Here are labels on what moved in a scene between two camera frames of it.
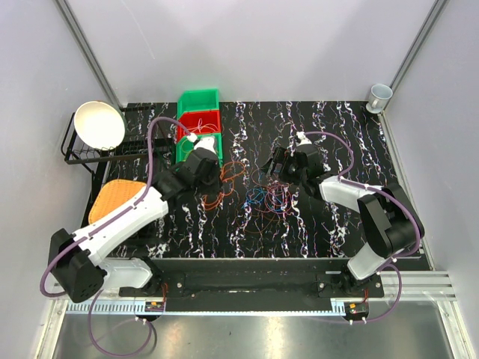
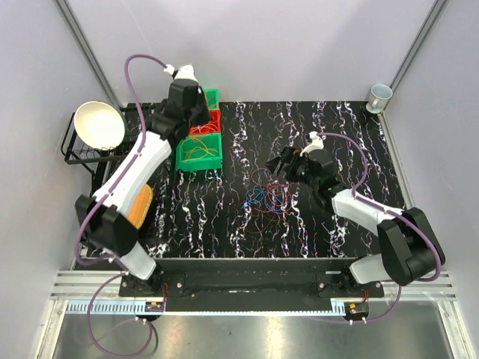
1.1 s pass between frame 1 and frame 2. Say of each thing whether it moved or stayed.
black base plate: stayed
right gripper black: stayed
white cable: stayed
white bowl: stayed
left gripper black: moved
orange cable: moved
